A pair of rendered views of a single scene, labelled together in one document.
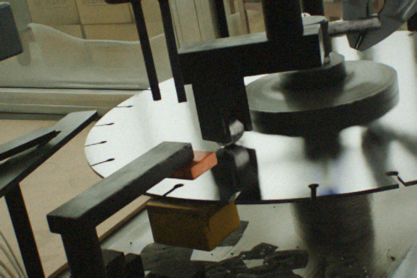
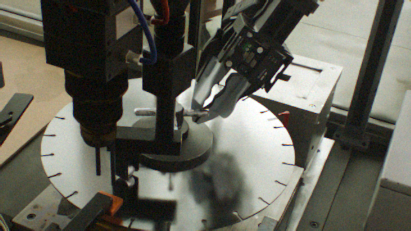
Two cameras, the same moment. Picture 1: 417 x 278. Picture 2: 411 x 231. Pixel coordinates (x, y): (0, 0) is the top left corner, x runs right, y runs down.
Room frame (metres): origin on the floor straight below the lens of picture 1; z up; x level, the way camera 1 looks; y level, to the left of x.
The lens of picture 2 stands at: (-0.07, 0.05, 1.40)
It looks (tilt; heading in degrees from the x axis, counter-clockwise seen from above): 34 degrees down; 343
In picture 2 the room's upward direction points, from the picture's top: 6 degrees clockwise
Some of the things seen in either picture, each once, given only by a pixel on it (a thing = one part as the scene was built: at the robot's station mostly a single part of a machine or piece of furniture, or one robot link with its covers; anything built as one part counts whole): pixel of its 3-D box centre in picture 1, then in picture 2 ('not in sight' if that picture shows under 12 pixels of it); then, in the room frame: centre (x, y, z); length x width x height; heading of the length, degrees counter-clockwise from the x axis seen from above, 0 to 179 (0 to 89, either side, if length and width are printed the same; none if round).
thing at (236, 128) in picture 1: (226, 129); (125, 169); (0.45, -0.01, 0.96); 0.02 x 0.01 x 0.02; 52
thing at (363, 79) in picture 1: (313, 79); (171, 132); (0.51, -0.08, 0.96); 0.11 x 0.11 x 0.03
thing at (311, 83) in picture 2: not in sight; (277, 110); (0.74, -0.33, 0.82); 0.18 x 0.18 x 0.15; 52
